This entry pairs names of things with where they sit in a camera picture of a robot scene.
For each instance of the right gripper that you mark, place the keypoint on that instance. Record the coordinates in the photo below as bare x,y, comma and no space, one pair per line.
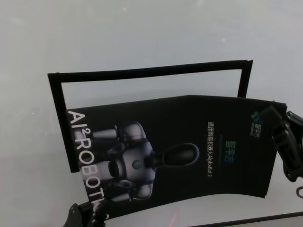
297,146

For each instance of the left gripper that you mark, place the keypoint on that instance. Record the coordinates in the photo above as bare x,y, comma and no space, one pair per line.
77,216

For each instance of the black robot poster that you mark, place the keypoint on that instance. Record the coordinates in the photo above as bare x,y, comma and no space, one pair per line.
165,118

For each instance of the black tape frame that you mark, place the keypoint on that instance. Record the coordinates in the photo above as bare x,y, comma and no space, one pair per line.
87,71

